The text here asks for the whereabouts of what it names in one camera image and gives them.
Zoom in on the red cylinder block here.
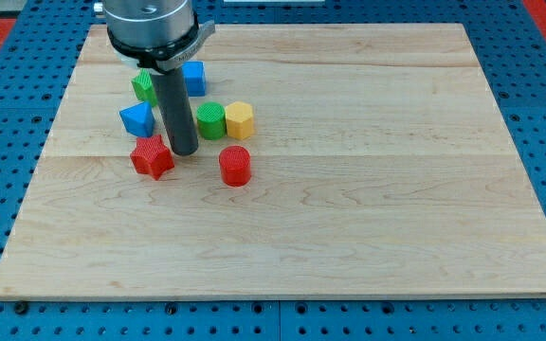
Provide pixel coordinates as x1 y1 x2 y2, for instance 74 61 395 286
218 145 251 187

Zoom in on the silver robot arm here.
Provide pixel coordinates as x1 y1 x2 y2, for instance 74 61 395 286
93 0 215 75

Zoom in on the yellow hexagon block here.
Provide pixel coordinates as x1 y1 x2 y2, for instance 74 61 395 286
225 101 255 140

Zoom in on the green cylinder block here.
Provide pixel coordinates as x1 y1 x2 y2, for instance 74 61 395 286
196 102 227 140

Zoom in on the wooden board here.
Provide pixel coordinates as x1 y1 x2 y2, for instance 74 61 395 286
0 24 546 301

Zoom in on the red star block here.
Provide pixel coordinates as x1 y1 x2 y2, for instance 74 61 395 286
130 135 175 180

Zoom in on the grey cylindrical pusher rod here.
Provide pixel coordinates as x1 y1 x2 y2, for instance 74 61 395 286
150 68 199 156

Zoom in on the blue cube block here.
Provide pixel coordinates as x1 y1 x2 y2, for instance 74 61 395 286
182 61 207 97

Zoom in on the blue triangle block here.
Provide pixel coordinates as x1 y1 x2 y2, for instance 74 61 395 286
119 101 155 137

